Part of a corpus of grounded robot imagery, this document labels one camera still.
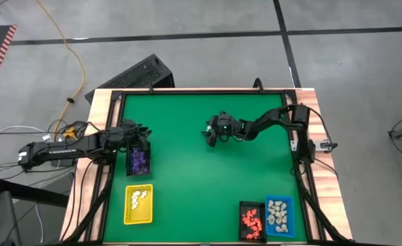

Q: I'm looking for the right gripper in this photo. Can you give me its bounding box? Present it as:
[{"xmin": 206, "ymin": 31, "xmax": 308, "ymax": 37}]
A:
[{"xmin": 203, "ymin": 111, "xmax": 246, "ymax": 148}]

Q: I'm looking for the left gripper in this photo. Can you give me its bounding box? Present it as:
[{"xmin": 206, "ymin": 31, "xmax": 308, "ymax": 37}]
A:
[{"xmin": 110, "ymin": 118, "xmax": 153, "ymax": 152}]

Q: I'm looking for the yellow plastic mesh basket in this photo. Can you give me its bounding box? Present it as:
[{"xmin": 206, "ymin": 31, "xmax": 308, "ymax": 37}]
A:
[{"xmin": 124, "ymin": 184, "xmax": 154, "ymax": 226}]

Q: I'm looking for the blue plastic mesh basket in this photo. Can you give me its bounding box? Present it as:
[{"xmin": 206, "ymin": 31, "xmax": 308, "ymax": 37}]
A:
[{"xmin": 265, "ymin": 194, "xmax": 296, "ymax": 238}]

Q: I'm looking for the black plastic mesh basket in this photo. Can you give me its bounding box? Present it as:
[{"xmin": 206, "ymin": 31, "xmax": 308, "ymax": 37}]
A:
[
  {"xmin": 126, "ymin": 141, "xmax": 152, "ymax": 177},
  {"xmin": 238, "ymin": 200, "xmax": 267, "ymax": 243}
]

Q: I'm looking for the black computer tower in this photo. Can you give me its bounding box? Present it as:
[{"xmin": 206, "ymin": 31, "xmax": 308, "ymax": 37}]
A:
[{"xmin": 84, "ymin": 53, "xmax": 176, "ymax": 105}]

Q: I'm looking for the yellow extension cable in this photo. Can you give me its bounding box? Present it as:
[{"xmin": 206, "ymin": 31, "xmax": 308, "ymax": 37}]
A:
[{"xmin": 36, "ymin": 0, "xmax": 86, "ymax": 137}]

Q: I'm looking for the white floor cable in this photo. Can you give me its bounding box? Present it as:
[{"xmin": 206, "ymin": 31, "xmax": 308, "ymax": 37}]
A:
[{"xmin": 0, "ymin": 124, "xmax": 48, "ymax": 141}]

